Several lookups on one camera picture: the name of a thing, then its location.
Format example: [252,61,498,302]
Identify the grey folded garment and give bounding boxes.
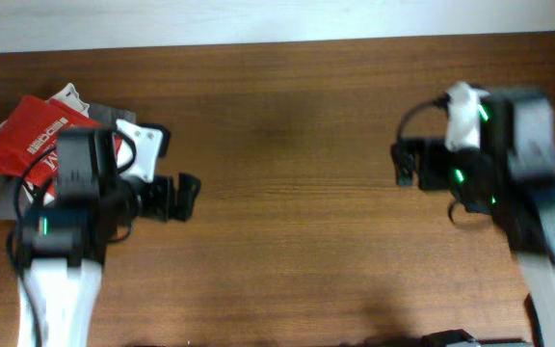
[0,103,137,220]

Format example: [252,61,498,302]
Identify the red orange printed t-shirt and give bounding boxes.
[0,95,101,176]

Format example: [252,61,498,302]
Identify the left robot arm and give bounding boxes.
[6,123,201,346]

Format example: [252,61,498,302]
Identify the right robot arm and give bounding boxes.
[390,82,555,346]

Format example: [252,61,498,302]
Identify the white Puma shirt folded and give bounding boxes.
[0,83,116,188]

